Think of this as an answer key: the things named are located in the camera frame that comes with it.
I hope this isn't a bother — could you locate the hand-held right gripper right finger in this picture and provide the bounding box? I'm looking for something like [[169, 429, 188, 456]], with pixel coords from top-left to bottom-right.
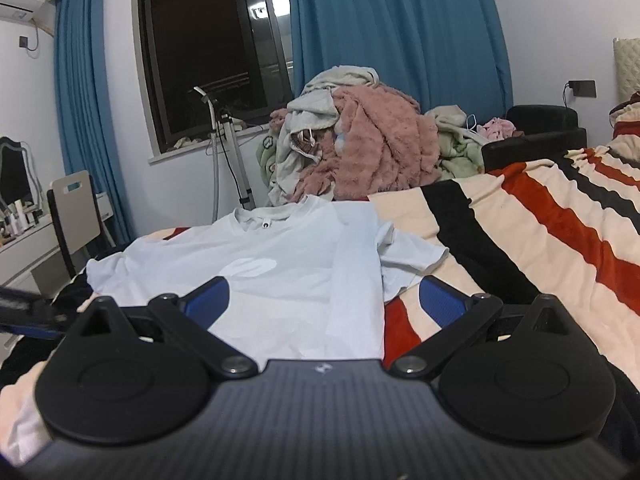
[[389, 276, 572, 380]]

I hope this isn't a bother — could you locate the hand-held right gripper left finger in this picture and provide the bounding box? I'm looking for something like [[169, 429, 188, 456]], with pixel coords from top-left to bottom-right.
[[75, 276, 259, 379]]

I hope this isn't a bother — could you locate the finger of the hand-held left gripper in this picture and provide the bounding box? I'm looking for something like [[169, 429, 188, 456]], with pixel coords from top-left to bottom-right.
[[0, 286, 68, 337]]

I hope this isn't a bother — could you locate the white t-shirt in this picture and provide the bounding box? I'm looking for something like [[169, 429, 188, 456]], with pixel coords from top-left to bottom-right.
[[87, 195, 449, 362]]

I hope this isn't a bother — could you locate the pile of clothes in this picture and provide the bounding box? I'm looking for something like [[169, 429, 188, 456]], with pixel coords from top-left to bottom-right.
[[270, 65, 382, 208]]

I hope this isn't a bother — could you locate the white desk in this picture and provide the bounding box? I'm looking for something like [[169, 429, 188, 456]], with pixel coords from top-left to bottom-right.
[[0, 192, 119, 292]]

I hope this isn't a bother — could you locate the dark cloth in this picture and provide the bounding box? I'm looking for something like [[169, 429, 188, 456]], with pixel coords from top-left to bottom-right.
[[0, 259, 103, 388]]

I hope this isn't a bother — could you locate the row of cosmetic bottles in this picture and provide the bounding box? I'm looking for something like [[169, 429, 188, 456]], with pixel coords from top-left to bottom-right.
[[0, 199, 45, 242]]

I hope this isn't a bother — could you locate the striped fleece blanket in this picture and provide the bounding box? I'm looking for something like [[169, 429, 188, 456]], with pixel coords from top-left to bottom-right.
[[0, 147, 640, 463]]

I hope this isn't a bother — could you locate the beige chair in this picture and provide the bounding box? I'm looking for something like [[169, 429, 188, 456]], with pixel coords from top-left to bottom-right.
[[46, 170, 114, 277]]

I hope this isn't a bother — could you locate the wavy-framed mirror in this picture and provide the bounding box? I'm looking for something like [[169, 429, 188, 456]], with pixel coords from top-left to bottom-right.
[[0, 136, 42, 211]]

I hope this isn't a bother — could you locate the pale green garment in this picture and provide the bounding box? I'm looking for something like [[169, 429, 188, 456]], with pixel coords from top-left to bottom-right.
[[434, 105, 488, 181]]

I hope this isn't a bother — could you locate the garment steamer stand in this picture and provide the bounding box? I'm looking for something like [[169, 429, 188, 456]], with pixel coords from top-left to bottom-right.
[[192, 86, 257, 222]]

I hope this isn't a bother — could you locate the pink fluffy blanket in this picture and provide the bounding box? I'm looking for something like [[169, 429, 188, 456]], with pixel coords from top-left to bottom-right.
[[295, 81, 443, 201]]

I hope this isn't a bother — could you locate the small pink cloth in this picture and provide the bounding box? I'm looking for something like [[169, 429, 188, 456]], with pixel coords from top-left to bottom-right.
[[477, 117, 516, 142]]

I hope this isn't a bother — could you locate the blue curtain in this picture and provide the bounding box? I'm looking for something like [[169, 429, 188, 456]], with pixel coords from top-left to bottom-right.
[[280, 0, 515, 122], [52, 0, 137, 247]]

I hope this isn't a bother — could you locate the black armchair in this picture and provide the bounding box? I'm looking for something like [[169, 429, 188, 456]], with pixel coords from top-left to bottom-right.
[[482, 105, 588, 171]]

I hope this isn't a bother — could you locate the dark window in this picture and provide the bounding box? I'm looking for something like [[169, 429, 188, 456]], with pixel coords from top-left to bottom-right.
[[131, 0, 297, 162]]

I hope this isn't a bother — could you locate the white air conditioner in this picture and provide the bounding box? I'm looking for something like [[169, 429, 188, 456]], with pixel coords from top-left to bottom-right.
[[0, 0, 56, 25]]

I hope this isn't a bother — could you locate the beige padded headboard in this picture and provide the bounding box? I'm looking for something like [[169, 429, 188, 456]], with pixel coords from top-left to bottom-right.
[[612, 36, 640, 106]]

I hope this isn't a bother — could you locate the black wall socket with charger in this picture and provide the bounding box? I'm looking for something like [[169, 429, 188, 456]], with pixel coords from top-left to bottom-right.
[[564, 79, 597, 106]]

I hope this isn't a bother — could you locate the small wall socket with cable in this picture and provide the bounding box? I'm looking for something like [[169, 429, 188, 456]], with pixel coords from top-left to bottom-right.
[[17, 20, 42, 53]]

